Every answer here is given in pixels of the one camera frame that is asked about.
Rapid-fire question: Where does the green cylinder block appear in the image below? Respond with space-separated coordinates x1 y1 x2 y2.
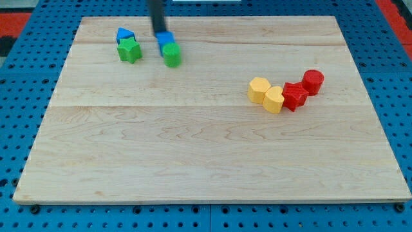
162 43 182 68

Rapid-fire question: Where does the blue triangle block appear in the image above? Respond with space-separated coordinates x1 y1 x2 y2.
116 27 135 44

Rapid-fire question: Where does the red star block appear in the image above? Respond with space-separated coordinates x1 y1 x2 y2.
282 82 309 111

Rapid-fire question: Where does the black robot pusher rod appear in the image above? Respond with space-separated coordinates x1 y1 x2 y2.
147 0 167 34

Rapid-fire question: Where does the yellow hexagon block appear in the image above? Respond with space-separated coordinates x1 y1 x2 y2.
247 77 271 104

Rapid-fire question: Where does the yellow heart block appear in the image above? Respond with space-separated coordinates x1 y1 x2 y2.
262 86 285 114

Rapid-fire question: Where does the green star block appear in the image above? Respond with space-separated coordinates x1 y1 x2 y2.
117 37 143 64

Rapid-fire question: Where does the light wooden board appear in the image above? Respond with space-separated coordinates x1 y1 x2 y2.
14 16 411 205

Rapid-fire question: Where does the red cylinder block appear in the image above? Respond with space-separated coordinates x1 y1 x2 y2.
301 70 324 96

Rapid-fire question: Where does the blue cube block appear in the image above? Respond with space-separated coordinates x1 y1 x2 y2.
155 31 175 56

